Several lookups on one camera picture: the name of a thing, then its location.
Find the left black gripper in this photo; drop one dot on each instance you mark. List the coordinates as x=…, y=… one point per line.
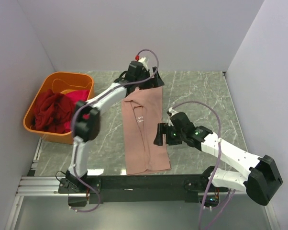
x=155, y=81

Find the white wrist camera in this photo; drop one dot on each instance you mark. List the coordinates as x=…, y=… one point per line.
x=142, y=62
x=171, y=112

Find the orange plastic basket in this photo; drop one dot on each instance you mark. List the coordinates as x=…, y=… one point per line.
x=59, y=82

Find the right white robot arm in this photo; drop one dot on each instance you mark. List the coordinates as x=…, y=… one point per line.
x=258, y=176

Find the magenta t-shirt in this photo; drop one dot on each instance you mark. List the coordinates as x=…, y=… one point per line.
x=75, y=96

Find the dusty pink printed t-shirt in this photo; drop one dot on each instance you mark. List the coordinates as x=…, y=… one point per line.
x=142, y=111

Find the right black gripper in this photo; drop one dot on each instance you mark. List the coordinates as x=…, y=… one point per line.
x=164, y=128

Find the black base beam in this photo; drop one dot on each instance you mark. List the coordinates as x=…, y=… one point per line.
x=123, y=188

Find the aluminium rail frame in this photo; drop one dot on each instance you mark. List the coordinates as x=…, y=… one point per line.
x=31, y=186

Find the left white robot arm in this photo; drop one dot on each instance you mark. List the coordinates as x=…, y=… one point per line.
x=85, y=124

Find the dark red t-shirt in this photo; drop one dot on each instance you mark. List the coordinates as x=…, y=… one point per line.
x=53, y=111

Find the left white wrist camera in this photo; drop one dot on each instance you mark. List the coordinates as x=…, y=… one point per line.
x=142, y=62

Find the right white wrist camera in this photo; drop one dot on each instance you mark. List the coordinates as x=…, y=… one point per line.
x=171, y=112

